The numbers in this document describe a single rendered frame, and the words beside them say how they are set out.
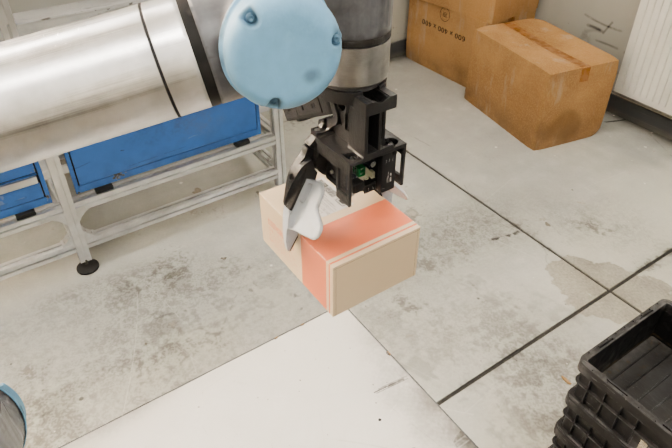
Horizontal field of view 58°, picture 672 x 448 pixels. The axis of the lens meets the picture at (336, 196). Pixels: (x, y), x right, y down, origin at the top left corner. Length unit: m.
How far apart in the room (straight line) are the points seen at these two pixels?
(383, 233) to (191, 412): 0.51
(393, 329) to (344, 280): 1.42
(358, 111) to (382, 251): 0.17
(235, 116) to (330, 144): 1.74
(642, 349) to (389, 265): 0.93
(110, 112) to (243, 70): 0.09
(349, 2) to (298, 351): 0.71
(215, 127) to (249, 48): 1.96
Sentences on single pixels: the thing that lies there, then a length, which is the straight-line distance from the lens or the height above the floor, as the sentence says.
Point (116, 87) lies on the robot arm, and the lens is 0.38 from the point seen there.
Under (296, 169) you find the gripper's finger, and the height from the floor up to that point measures 1.20.
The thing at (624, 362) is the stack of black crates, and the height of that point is 0.49.
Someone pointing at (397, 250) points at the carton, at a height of 1.10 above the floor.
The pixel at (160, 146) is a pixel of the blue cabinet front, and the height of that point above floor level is 0.41.
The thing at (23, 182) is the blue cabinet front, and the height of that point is 0.44.
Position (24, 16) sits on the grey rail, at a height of 0.93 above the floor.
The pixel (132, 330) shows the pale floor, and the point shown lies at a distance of 2.16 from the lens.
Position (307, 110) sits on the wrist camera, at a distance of 0.65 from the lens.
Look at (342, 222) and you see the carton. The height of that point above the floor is 1.12.
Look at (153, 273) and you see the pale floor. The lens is 2.34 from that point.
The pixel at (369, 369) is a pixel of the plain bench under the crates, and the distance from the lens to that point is 1.07.
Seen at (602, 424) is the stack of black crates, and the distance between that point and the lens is 1.37.
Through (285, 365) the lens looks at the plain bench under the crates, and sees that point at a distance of 1.08.
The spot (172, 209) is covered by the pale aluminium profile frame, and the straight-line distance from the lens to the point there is 2.39.
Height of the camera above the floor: 1.55
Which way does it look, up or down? 37 degrees down
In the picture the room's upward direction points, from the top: straight up
